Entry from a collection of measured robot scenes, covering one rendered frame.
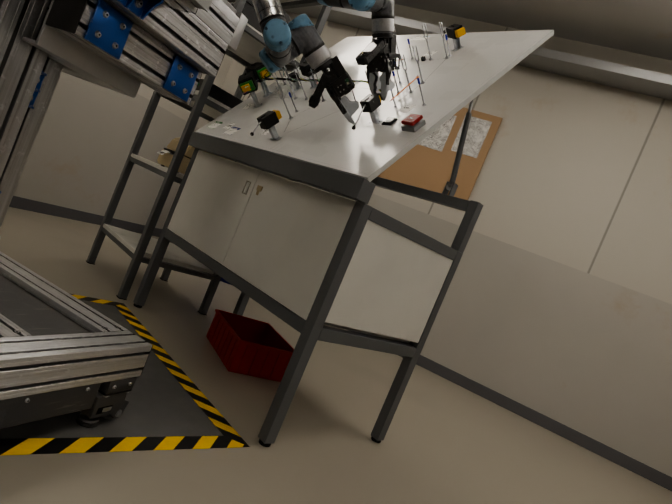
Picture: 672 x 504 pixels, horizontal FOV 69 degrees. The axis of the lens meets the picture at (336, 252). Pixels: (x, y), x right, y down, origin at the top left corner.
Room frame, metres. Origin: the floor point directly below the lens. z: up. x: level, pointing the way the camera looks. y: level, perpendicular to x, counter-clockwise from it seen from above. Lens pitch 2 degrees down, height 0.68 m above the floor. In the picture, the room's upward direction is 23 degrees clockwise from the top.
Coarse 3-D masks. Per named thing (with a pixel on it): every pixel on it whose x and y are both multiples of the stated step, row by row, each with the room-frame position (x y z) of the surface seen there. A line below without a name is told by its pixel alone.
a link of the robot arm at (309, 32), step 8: (304, 16) 1.50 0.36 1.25; (288, 24) 1.50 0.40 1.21; (296, 24) 1.49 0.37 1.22; (304, 24) 1.49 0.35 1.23; (312, 24) 1.51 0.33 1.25; (296, 32) 1.50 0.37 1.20; (304, 32) 1.50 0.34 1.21; (312, 32) 1.51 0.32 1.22; (296, 40) 1.50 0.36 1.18; (304, 40) 1.50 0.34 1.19; (312, 40) 1.51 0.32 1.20; (320, 40) 1.52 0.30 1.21; (304, 48) 1.52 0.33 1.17; (312, 48) 1.51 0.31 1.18; (304, 56) 1.55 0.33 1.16
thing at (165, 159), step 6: (174, 138) 2.54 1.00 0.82; (168, 144) 2.53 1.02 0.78; (174, 144) 2.50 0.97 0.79; (168, 150) 2.46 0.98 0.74; (174, 150) 2.48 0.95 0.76; (186, 150) 2.41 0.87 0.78; (192, 150) 2.42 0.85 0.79; (162, 156) 2.49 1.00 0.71; (168, 156) 2.45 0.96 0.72; (186, 156) 2.41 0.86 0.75; (162, 162) 2.47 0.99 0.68; (168, 162) 2.43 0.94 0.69; (186, 162) 2.41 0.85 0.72; (180, 168) 2.40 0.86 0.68; (186, 168) 2.42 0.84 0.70
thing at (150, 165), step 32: (288, 0) 2.88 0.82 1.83; (256, 32) 2.40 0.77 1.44; (320, 32) 2.63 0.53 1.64; (288, 64) 2.71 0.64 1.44; (160, 96) 2.71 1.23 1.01; (192, 128) 2.31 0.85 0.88; (128, 160) 2.69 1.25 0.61; (160, 192) 2.31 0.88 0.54; (96, 256) 2.71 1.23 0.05; (128, 288) 2.31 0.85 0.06
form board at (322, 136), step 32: (480, 32) 2.08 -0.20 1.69; (512, 32) 1.96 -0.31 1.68; (544, 32) 1.86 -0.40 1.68; (352, 64) 2.29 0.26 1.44; (416, 64) 2.03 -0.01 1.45; (448, 64) 1.91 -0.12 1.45; (480, 64) 1.81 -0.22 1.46; (512, 64) 1.74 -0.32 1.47; (288, 96) 2.23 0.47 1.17; (352, 96) 1.98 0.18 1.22; (416, 96) 1.77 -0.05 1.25; (448, 96) 1.69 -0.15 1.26; (288, 128) 1.93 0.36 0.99; (320, 128) 1.83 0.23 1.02; (384, 128) 1.65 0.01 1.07; (320, 160) 1.62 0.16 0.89; (352, 160) 1.55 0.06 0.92; (384, 160) 1.48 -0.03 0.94
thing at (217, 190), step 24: (192, 168) 2.26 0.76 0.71; (216, 168) 2.11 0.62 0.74; (240, 168) 1.98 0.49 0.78; (192, 192) 2.20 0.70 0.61; (216, 192) 2.05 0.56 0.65; (240, 192) 1.93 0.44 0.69; (192, 216) 2.14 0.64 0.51; (216, 216) 2.00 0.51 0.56; (240, 216) 1.88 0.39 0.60; (192, 240) 2.08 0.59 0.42; (216, 240) 1.95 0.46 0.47
